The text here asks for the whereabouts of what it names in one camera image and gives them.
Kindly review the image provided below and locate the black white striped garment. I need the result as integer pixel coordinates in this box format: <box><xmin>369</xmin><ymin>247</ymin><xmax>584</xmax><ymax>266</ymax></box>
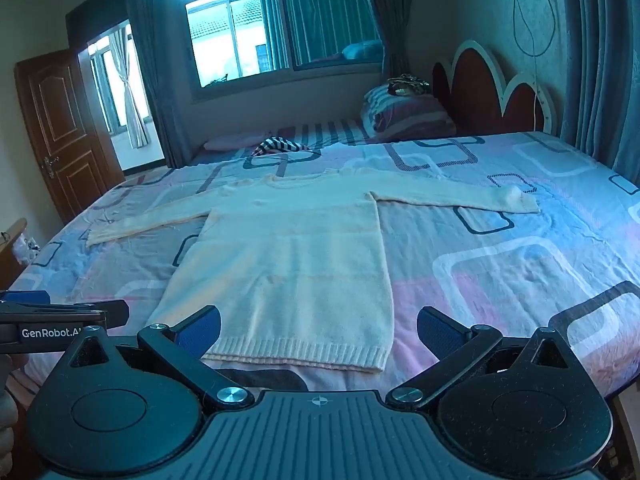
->
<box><xmin>252</xmin><ymin>136</ymin><xmax>312</xmax><ymax>157</ymax></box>

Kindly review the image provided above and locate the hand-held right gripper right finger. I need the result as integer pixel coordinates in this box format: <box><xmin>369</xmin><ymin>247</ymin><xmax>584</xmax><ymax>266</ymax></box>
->
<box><xmin>386</xmin><ymin>305</ymin><xmax>573</xmax><ymax>409</ymax></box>

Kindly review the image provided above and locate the red and white headboard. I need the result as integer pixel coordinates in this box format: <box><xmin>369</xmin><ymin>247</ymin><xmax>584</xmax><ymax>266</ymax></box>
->
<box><xmin>432</xmin><ymin>40</ymin><xmax>559</xmax><ymax>137</ymax></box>

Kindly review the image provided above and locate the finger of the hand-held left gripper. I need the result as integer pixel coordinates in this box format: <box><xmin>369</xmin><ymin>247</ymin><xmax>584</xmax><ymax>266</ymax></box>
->
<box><xmin>0</xmin><ymin>300</ymin><xmax>130</xmax><ymax>329</ymax></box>
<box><xmin>0</xmin><ymin>290</ymin><xmax>52</xmax><ymax>306</ymax></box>

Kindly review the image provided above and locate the blue cushion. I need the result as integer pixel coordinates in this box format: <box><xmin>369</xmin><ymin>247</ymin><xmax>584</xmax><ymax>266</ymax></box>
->
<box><xmin>342</xmin><ymin>40</ymin><xmax>384</xmax><ymax>61</ymax></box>

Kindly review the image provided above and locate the pastel square-patterned bedsheet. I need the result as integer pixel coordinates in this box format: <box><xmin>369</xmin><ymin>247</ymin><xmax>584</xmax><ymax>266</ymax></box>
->
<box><xmin>7</xmin><ymin>130</ymin><xmax>640</xmax><ymax>401</ymax></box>

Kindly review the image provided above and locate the striped folded pillow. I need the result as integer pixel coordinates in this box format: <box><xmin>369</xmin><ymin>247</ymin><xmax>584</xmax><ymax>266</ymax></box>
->
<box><xmin>361</xmin><ymin>84</ymin><xmax>458</xmax><ymax>144</ymax></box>

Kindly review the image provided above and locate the person's left hand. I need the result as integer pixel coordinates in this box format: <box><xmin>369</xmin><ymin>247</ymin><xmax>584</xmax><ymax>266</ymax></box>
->
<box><xmin>0</xmin><ymin>392</ymin><xmax>20</xmax><ymax>478</ymax></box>

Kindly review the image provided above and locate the striped mattress sheet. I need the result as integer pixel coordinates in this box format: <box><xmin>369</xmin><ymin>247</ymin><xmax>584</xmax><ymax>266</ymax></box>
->
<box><xmin>190</xmin><ymin>119</ymin><xmax>373</xmax><ymax>163</ymax></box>

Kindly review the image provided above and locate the white sheer curtain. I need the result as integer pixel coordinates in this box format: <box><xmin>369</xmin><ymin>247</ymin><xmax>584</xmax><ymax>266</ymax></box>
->
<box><xmin>109</xmin><ymin>27</ymin><xmax>152</xmax><ymax>150</ymax></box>

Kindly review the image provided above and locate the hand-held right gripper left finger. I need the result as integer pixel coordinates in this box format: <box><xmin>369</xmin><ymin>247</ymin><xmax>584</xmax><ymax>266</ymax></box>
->
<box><xmin>67</xmin><ymin>305</ymin><xmax>256</xmax><ymax>409</ymax></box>

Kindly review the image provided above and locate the sliding glass window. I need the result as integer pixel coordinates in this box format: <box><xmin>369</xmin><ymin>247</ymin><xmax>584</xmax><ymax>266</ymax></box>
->
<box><xmin>172</xmin><ymin>0</ymin><xmax>390</xmax><ymax>92</ymax></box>

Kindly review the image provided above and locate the thin hanging cable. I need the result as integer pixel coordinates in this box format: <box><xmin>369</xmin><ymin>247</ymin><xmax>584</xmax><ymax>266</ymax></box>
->
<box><xmin>512</xmin><ymin>0</ymin><xmax>557</xmax><ymax>134</ymax></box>

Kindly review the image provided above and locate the brown wooden furniture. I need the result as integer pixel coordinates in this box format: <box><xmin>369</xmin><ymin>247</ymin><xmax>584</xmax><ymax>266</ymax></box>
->
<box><xmin>0</xmin><ymin>217</ymin><xmax>29</xmax><ymax>291</ymax></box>

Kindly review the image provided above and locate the grey-blue curtain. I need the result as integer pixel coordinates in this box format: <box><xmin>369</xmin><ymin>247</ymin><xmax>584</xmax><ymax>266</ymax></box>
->
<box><xmin>559</xmin><ymin>0</ymin><xmax>640</xmax><ymax>187</ymax></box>
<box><xmin>356</xmin><ymin>0</ymin><xmax>417</xmax><ymax>82</ymax></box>
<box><xmin>122</xmin><ymin>0</ymin><xmax>195</xmax><ymax>169</ymax></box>

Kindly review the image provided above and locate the brown wooden door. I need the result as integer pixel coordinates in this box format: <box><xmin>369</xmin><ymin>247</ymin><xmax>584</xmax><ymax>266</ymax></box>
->
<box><xmin>14</xmin><ymin>49</ymin><xmax>126</xmax><ymax>225</ymax></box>

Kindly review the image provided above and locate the gold patterned bag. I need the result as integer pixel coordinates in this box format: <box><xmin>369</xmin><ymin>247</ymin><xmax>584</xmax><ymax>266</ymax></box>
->
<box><xmin>387</xmin><ymin>74</ymin><xmax>432</xmax><ymax>97</ymax></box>

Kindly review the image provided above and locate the cream knitted sweater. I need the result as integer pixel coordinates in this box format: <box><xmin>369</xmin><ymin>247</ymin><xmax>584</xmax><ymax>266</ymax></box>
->
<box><xmin>86</xmin><ymin>169</ymin><xmax>541</xmax><ymax>375</ymax></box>

